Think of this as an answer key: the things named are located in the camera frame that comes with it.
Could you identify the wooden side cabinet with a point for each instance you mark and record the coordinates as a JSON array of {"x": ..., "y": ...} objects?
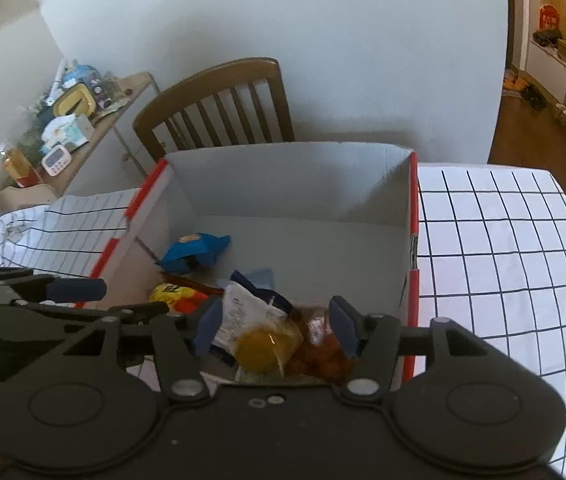
[{"x": 113, "y": 120}]

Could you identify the white low shoe bench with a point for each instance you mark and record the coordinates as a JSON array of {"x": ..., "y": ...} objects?
[{"x": 548, "y": 70}]

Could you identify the black shoes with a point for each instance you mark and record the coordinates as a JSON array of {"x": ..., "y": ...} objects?
[{"x": 533, "y": 97}]

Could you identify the orange drink bottle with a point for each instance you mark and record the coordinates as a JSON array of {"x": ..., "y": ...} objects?
[{"x": 19, "y": 167}]

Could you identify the white checkered tablecloth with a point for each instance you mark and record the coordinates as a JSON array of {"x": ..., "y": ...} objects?
[{"x": 488, "y": 260}]

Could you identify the orange-brown chip bag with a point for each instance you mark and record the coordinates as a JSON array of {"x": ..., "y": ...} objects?
[{"x": 323, "y": 360}]

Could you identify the red yellow snack packet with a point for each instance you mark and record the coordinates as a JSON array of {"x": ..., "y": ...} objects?
[{"x": 173, "y": 295}]

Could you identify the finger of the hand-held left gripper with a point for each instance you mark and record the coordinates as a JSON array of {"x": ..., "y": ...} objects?
[
  {"x": 88, "y": 311},
  {"x": 78, "y": 290}
]

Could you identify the white green tissue pack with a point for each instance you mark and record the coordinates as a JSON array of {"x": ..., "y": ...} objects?
[{"x": 65, "y": 132}]

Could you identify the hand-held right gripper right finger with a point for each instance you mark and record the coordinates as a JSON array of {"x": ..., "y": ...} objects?
[{"x": 345, "y": 327}]

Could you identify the white kitchen timer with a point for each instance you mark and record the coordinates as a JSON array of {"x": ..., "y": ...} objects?
[{"x": 56, "y": 160}]

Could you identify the wooden slat-back chair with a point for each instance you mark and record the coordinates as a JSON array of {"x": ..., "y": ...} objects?
[{"x": 213, "y": 85}]

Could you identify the blue cookie packet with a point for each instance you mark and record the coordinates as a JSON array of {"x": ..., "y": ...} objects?
[{"x": 188, "y": 252}]

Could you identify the red cardboard box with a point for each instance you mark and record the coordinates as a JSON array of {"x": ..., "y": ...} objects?
[{"x": 288, "y": 240}]

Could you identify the dark green white-label packet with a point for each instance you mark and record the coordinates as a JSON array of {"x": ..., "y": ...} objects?
[{"x": 243, "y": 310}]

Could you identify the red ornament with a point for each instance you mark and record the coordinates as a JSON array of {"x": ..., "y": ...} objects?
[{"x": 549, "y": 17}]

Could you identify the yellow slippers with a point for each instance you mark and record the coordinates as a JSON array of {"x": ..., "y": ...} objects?
[{"x": 514, "y": 82}]

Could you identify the yellow storage box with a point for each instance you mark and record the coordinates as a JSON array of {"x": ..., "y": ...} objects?
[{"x": 75, "y": 104}]

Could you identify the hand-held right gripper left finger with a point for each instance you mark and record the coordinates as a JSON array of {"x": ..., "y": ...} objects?
[{"x": 208, "y": 327}]

